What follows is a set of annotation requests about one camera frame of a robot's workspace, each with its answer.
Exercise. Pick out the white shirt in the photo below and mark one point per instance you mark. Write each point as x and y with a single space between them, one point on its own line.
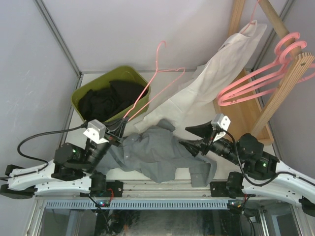
211 78

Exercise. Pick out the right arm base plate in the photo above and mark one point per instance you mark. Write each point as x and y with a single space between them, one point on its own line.
218 189

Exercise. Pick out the green plastic basket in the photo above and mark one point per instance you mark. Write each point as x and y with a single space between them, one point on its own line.
124 73

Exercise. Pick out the slotted cable duct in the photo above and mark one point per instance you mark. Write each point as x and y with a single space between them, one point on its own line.
170 204

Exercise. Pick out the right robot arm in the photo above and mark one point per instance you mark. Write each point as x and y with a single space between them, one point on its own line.
260 174

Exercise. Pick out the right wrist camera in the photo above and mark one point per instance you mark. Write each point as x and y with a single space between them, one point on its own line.
220 125

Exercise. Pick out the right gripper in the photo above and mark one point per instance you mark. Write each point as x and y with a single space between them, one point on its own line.
203 130

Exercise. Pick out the wooden clothes rack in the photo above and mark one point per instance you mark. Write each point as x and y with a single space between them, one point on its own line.
277 78

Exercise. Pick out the pink hanger under white shirt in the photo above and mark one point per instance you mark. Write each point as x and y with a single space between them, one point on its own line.
251 19

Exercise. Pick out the pink hanger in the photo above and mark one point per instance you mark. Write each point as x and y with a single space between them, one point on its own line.
159 85
251 19
258 83
261 86

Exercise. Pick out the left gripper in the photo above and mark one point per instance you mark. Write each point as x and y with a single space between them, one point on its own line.
115 129

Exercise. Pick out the aluminium frame rail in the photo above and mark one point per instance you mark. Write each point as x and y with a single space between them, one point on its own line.
131 189

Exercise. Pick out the grey shirt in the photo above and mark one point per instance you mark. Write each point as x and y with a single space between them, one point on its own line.
157 154

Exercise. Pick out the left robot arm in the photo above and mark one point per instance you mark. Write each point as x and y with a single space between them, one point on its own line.
72 171

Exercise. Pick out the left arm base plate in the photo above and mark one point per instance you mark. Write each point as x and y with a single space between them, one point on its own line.
113 189

